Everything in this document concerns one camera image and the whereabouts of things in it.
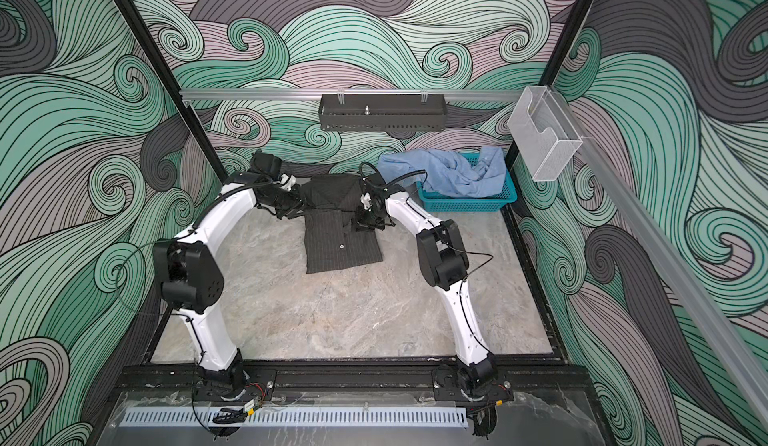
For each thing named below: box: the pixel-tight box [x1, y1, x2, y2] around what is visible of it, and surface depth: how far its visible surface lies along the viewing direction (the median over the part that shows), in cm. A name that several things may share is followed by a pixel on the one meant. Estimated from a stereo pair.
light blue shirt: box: [376, 147, 507, 197], surface depth 113 cm
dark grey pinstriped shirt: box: [300, 173, 383, 274], surface depth 100 cm
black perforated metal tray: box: [318, 94, 448, 133], surface depth 97 cm
